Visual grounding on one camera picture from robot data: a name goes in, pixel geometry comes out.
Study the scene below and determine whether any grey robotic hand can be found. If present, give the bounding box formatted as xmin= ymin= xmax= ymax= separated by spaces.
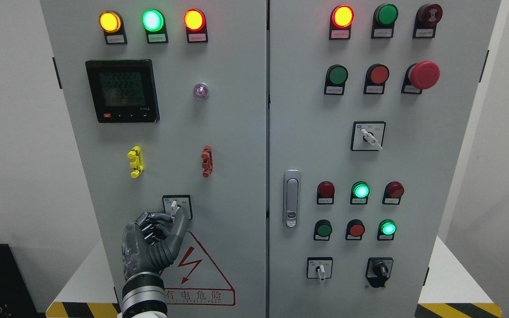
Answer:
xmin=122 ymin=206 xmax=189 ymax=280

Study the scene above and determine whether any white rotary selector switch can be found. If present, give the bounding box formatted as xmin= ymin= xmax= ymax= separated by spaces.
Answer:
xmin=162 ymin=194 xmax=193 ymax=220

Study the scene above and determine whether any yellow indicator light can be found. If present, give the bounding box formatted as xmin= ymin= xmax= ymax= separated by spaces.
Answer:
xmin=99 ymin=11 xmax=127 ymax=45

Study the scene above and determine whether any red electric hazard warning sticker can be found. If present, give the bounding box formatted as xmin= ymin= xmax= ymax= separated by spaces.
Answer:
xmin=160 ymin=231 xmax=235 ymax=306

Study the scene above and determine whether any yellow terminal connector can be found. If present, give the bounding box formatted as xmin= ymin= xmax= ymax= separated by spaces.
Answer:
xmin=127 ymin=145 xmax=144 ymax=178

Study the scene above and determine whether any red terminal connector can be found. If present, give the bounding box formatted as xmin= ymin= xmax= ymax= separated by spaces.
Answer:
xmin=201 ymin=145 xmax=213 ymax=178

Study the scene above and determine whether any grey left cabinet door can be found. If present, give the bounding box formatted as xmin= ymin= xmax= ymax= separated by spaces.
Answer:
xmin=41 ymin=0 xmax=267 ymax=318

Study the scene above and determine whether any grey cabinet door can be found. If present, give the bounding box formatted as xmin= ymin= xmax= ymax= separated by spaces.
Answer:
xmin=41 ymin=0 xmax=267 ymax=318
xmin=269 ymin=0 xmax=501 ymax=318

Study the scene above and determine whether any black digital power meter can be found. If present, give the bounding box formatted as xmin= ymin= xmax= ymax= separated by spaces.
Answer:
xmin=85 ymin=59 xmax=160 ymax=123

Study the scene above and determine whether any clear white indicator lamp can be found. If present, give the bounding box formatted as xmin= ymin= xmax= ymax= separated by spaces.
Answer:
xmin=193 ymin=83 xmax=209 ymax=100

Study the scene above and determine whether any green push button lower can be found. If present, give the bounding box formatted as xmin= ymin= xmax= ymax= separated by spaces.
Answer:
xmin=313 ymin=219 xmax=333 ymax=241

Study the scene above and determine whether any green push button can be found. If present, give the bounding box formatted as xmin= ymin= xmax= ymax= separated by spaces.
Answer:
xmin=370 ymin=4 xmax=399 ymax=39
xmin=313 ymin=219 xmax=333 ymax=241

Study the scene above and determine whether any dark red indicator left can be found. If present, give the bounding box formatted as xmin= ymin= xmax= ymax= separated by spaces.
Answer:
xmin=316 ymin=181 xmax=335 ymax=205

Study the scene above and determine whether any dark red indicator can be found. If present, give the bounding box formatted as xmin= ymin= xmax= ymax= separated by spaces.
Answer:
xmin=383 ymin=181 xmax=405 ymax=205
xmin=316 ymin=181 xmax=335 ymax=205

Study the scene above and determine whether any red push button lower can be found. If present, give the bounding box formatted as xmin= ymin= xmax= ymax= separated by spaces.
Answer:
xmin=345 ymin=219 xmax=365 ymax=240

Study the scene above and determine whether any green lit indicator middle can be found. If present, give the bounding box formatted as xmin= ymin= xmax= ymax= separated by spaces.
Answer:
xmin=350 ymin=181 xmax=370 ymax=205

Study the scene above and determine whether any green indicator light top left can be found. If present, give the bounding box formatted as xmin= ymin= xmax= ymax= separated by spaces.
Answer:
xmin=141 ymin=9 xmax=168 ymax=44

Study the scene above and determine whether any red indicator light top left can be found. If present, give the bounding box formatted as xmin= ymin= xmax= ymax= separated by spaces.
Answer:
xmin=183 ymin=8 xmax=208 ymax=43

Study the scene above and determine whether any green lit button lower right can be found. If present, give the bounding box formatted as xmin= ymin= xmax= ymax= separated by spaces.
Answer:
xmin=376 ymin=219 xmax=397 ymax=241

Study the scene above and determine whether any dark red indicator right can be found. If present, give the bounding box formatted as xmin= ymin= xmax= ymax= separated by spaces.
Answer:
xmin=383 ymin=181 xmax=405 ymax=205

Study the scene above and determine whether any green push button second row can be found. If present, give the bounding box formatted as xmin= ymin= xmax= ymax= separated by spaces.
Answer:
xmin=323 ymin=64 xmax=348 ymax=96

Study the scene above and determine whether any grey right cabinet door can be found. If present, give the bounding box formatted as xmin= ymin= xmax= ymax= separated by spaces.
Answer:
xmin=269 ymin=0 xmax=501 ymax=318

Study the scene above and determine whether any red push button second row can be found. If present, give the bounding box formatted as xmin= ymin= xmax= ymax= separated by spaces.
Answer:
xmin=363 ymin=63 xmax=390 ymax=95

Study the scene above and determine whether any red lit indicator right door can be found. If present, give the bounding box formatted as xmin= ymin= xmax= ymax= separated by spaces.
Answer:
xmin=329 ymin=5 xmax=355 ymax=40

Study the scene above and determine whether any white platform with hazard stripes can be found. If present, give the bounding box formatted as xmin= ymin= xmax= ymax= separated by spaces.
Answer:
xmin=45 ymin=238 xmax=503 ymax=318

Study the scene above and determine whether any red emergency stop mushroom button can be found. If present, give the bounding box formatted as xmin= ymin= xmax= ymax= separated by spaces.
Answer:
xmin=401 ymin=61 xmax=441 ymax=95

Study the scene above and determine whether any green push button top right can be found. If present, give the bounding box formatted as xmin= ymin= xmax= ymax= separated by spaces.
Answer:
xmin=370 ymin=4 xmax=399 ymax=39

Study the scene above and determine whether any dark red buzzer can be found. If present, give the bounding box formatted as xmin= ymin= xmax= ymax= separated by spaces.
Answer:
xmin=413 ymin=4 xmax=443 ymax=38

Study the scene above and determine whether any silver cabinet door handle lock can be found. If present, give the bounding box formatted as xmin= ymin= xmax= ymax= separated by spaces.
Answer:
xmin=283 ymin=170 xmax=301 ymax=229

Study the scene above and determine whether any white rotary switch bottom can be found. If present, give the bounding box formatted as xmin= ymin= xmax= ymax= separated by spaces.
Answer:
xmin=306 ymin=257 xmax=333 ymax=280

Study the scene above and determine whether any black rotary knob switch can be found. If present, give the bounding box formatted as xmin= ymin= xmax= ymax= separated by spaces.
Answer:
xmin=365 ymin=257 xmax=394 ymax=288

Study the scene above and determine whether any white rotary switch upper right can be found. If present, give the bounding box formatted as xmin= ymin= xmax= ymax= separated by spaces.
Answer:
xmin=351 ymin=121 xmax=386 ymax=151

